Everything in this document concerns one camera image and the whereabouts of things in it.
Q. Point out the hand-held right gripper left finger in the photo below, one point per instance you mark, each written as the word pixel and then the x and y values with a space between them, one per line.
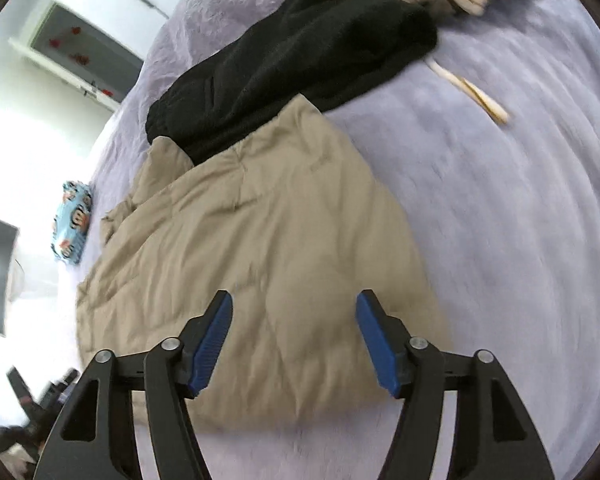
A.
pixel 211 340

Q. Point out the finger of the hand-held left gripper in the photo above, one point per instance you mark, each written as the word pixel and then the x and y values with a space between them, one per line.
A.
pixel 16 385
pixel 60 380

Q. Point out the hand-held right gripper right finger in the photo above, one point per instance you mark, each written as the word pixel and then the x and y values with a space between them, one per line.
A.
pixel 377 342

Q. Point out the beige puffer jacket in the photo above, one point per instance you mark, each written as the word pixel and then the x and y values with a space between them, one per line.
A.
pixel 280 240

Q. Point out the blue cartoon print cloth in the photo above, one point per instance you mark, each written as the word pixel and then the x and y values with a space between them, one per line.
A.
pixel 72 225

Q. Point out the lilac plush blanket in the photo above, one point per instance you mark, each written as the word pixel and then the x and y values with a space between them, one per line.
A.
pixel 505 210

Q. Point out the striped beige fabric belt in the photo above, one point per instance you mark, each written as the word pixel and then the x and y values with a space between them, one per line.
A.
pixel 472 92

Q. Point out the black fleece garment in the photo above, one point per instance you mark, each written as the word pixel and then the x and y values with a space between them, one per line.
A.
pixel 290 70

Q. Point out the grey panel with red decals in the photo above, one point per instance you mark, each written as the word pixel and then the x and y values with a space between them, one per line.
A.
pixel 80 55

